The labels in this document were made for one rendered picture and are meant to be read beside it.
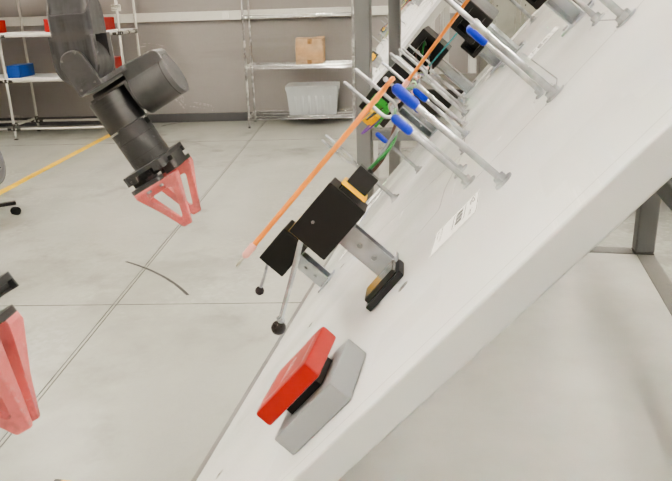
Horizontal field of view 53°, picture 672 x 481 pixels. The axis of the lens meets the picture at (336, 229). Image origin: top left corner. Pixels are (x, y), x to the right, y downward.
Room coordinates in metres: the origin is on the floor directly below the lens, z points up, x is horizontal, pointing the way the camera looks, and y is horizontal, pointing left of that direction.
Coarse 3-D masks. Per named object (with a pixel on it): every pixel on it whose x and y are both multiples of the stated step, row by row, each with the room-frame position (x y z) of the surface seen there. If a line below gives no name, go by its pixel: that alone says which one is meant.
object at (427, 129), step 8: (400, 72) 1.31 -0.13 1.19; (400, 80) 1.30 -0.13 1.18; (368, 96) 1.28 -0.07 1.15; (392, 96) 1.27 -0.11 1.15; (360, 104) 1.30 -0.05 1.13; (400, 104) 1.26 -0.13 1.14; (400, 112) 1.31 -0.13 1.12; (408, 112) 1.29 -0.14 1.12; (384, 120) 1.29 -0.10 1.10; (408, 120) 1.30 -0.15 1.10; (416, 120) 1.31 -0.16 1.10; (424, 120) 1.30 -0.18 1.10; (424, 128) 1.30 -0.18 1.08; (432, 128) 1.29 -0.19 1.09
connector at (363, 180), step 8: (360, 168) 0.56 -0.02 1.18; (352, 176) 0.56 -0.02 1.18; (360, 176) 0.56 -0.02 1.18; (368, 176) 0.56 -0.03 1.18; (376, 176) 0.59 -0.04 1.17; (352, 184) 0.56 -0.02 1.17; (360, 184) 0.56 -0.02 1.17; (368, 184) 0.56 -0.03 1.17; (344, 192) 0.56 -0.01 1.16; (360, 192) 0.56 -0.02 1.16; (360, 200) 0.56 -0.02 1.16
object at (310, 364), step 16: (320, 336) 0.38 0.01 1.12; (304, 352) 0.37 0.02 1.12; (320, 352) 0.36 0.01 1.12; (288, 368) 0.37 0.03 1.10; (304, 368) 0.34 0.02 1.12; (320, 368) 0.35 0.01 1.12; (272, 384) 0.38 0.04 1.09; (288, 384) 0.35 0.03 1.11; (304, 384) 0.34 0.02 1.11; (320, 384) 0.35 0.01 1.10; (272, 400) 0.35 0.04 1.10; (288, 400) 0.35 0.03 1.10; (304, 400) 0.35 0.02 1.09; (272, 416) 0.35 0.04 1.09
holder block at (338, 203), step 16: (336, 192) 0.55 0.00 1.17; (320, 208) 0.55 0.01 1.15; (336, 208) 0.55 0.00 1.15; (352, 208) 0.55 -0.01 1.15; (304, 224) 0.55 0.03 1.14; (320, 224) 0.55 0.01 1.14; (336, 224) 0.55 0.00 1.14; (352, 224) 0.55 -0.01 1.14; (304, 240) 0.55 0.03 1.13; (320, 240) 0.55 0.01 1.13; (336, 240) 0.55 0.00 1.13; (320, 256) 0.55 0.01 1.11
